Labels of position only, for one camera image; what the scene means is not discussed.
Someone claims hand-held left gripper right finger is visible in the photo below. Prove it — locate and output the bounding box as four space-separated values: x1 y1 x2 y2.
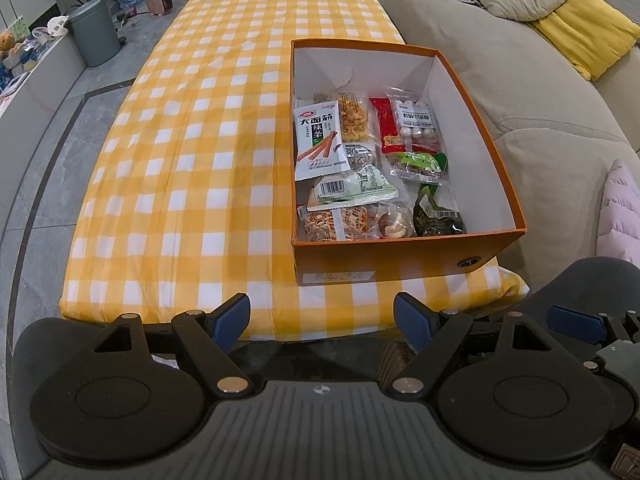
390 291 563 403

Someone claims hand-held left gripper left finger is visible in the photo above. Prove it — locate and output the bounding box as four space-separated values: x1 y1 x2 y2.
95 293 252 402

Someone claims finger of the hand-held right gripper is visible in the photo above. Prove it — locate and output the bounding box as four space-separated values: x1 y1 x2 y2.
546 305 631 348

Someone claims orange cardboard box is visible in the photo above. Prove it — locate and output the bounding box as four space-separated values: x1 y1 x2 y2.
290 38 528 287

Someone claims orange noodle snack packet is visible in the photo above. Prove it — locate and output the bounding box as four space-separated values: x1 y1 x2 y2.
296 204 372 242

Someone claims red snack packet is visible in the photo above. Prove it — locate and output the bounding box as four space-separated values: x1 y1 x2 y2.
369 97 403 155

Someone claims yellow puffed snack bag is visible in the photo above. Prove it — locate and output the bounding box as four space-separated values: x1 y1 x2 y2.
336 92 374 144

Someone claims pink puffy jacket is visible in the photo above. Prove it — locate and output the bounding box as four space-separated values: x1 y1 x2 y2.
595 159 640 264

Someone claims clear mixed nuts packet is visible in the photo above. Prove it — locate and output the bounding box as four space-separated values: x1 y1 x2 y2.
367 203 417 240

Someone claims dark green snack packet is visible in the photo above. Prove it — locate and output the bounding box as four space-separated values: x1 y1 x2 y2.
411 184 467 238

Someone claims light green snack packet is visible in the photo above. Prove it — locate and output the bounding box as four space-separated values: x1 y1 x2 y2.
306 164 400 212

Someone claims green pea snack packet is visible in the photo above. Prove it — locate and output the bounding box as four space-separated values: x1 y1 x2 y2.
389 151 449 184

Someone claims yellow checkered tablecloth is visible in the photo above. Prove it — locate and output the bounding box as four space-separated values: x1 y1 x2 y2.
57 0 531 343

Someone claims sunflower seed packet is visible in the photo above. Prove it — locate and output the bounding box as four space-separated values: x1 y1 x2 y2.
342 142 377 175

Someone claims white spicy strip packet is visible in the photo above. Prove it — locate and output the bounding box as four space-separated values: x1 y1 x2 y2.
293 100 349 182

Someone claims white ball snack packet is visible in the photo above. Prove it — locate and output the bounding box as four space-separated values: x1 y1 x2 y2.
391 99 442 152

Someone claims beige sofa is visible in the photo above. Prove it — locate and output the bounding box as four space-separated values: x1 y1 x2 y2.
377 0 640 301

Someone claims yellow pillow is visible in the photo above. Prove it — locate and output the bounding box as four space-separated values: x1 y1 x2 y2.
530 0 640 82

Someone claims grey textured cushion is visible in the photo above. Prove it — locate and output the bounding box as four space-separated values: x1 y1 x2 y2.
582 0 640 27

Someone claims low grey cabinet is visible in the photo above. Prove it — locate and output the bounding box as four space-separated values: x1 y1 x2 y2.
0 35 87 117

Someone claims grey-green trash bin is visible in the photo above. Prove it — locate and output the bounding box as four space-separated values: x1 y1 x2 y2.
67 0 122 68

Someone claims brown stuffed toy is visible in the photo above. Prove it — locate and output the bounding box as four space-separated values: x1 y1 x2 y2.
0 30 26 59

